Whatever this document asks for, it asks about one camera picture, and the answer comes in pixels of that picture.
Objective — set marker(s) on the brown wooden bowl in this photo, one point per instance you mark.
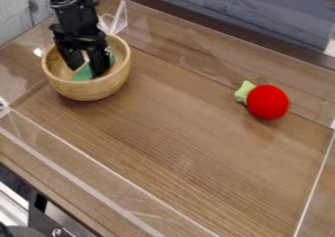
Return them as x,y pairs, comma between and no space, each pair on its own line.
88,90

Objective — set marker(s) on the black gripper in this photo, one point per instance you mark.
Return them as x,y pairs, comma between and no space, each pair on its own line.
76,33

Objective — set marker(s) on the black metal table leg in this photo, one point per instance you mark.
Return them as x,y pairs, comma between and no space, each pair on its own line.
46,219

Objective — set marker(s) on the red plush radish toy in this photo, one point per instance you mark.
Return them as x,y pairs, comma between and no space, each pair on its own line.
265,100

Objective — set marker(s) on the clear acrylic corner bracket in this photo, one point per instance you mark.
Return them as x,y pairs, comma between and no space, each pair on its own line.
110,24

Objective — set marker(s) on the clear acrylic tray wall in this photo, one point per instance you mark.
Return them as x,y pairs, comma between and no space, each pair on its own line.
112,206

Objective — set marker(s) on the green rectangular block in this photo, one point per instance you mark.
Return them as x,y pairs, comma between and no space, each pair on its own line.
84,72

